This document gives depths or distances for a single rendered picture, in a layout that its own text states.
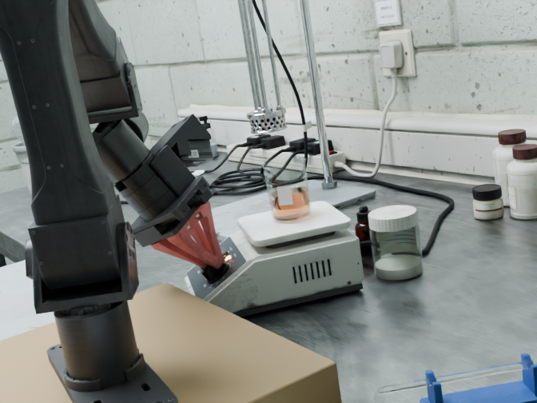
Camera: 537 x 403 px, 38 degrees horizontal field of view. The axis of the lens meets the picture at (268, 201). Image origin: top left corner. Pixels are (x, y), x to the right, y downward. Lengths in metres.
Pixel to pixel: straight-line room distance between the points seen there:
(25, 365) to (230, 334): 0.20
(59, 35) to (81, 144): 0.09
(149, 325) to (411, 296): 0.30
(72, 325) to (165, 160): 0.27
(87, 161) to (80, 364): 0.17
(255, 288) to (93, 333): 0.27
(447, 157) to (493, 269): 0.45
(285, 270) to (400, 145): 0.62
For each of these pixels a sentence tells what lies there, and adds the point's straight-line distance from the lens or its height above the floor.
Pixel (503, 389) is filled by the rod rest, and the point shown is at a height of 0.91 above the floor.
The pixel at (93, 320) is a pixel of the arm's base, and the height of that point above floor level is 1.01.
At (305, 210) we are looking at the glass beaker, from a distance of 0.92.
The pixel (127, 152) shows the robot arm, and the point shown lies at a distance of 0.85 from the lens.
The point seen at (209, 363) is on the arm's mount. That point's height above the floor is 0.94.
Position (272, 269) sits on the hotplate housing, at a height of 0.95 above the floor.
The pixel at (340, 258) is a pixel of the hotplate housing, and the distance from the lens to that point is 0.90.
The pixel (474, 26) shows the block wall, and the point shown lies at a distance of 1.35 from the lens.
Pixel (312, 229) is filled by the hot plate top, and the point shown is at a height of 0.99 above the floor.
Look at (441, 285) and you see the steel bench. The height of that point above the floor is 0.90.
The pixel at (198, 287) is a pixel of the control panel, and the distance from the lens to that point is 0.92.
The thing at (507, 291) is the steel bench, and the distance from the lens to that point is 0.89.
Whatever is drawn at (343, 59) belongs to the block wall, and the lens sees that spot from 1.61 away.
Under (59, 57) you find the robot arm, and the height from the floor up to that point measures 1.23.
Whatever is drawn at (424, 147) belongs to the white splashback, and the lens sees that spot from 1.41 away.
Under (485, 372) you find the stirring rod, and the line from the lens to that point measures 0.65.
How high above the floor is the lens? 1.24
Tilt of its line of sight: 14 degrees down
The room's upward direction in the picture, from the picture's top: 9 degrees counter-clockwise
